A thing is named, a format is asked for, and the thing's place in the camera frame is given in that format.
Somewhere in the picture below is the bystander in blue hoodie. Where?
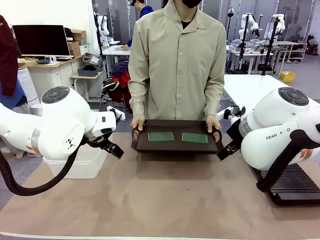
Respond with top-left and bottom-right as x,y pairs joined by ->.
128,0 -> 155,20

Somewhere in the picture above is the black tripod stand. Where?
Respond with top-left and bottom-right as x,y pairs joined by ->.
260,16 -> 281,76

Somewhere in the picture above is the bystander in maroon top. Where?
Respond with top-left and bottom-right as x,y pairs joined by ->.
0,14 -> 27,111

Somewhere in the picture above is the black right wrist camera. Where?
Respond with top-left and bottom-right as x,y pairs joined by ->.
223,106 -> 247,121

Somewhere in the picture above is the person's left forearm beige sleeve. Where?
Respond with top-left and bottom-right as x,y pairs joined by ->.
203,79 -> 225,119

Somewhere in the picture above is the large white table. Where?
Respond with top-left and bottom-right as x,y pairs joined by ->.
216,74 -> 320,121

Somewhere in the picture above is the person's right hand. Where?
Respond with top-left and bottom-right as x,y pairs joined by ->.
129,116 -> 146,132

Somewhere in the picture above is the dark brown plastic tray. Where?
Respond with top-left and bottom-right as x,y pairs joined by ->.
131,119 -> 223,154

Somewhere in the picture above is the grey tool case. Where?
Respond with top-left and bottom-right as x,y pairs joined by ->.
77,52 -> 103,77

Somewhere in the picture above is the black slotted PCB rack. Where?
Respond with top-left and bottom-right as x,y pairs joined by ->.
252,162 -> 320,206

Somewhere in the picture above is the small wooden rolling table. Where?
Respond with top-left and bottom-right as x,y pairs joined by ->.
70,69 -> 106,101

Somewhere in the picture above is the black sleeved left arm cable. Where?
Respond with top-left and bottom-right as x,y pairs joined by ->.
0,132 -> 111,197

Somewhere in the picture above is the black face mask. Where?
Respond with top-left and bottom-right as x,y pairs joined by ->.
180,0 -> 201,8

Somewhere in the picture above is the white air purifier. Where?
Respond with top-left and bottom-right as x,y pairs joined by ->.
17,66 -> 40,105

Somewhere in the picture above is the green PCB board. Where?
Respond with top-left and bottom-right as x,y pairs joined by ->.
181,132 -> 209,145
147,131 -> 175,144

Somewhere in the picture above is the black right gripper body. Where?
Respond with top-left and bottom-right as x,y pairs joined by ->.
226,119 -> 243,150

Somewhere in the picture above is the person's right forearm beige sleeve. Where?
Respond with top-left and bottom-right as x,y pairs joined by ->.
127,79 -> 151,121

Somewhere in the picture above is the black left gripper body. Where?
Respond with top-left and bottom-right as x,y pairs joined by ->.
86,133 -> 113,151

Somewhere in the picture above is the brown cardboard box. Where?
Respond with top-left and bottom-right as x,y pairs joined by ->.
70,28 -> 87,46
67,40 -> 82,57

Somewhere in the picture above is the person's left hand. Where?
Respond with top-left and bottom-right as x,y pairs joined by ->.
205,114 -> 223,133

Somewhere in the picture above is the yellow plastic basket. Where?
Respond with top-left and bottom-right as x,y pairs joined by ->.
279,71 -> 297,84

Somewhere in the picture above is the black computer monitor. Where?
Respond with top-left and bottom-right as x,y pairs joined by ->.
12,24 -> 73,61

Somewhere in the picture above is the chair with red clothes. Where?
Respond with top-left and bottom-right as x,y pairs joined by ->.
101,56 -> 133,112

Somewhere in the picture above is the white background work table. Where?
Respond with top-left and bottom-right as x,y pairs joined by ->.
101,44 -> 132,73

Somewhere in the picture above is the person's torso beige shirt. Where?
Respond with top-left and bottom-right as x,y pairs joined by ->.
127,0 -> 227,121

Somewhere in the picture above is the clear plastic storage box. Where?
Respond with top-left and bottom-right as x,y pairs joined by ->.
42,147 -> 110,180

